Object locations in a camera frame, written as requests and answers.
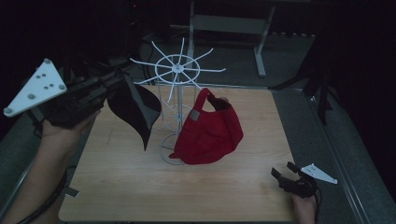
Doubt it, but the red baseball cap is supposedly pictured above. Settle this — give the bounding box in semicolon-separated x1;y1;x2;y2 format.
168;87;245;166

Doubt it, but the white wire display rack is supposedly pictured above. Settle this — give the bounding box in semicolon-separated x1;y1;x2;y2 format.
129;36;227;166

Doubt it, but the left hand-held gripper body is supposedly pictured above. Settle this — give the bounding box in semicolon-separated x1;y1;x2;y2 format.
3;58;108;130

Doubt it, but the person's right hand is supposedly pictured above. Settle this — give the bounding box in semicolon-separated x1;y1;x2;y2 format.
290;192;319;224

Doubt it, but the person's left hand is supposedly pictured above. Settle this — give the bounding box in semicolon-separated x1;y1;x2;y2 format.
40;107;103;151

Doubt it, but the grey cable strap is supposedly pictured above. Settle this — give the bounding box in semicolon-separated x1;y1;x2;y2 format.
63;186;80;199

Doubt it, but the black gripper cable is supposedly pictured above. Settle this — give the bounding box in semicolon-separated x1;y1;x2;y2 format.
17;166;70;224
313;186;324;224

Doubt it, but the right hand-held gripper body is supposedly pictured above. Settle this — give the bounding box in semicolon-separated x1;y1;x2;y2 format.
279;162;339;200

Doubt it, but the white metal desk frame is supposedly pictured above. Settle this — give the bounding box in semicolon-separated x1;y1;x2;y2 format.
169;0;276;78

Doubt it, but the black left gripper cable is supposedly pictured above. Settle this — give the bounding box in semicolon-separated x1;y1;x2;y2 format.
17;166;70;224

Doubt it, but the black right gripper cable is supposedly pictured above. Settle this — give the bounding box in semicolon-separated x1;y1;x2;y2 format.
313;186;324;224

